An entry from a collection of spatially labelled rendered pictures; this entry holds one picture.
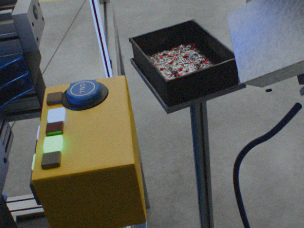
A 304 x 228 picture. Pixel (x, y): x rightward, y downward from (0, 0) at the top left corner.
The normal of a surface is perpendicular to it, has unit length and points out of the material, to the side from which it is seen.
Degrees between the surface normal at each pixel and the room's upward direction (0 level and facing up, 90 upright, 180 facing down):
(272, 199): 0
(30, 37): 90
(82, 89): 0
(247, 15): 55
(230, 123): 0
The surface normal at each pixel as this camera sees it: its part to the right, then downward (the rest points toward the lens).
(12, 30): 0.08, 0.59
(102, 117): -0.12, -0.79
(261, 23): -0.68, -0.07
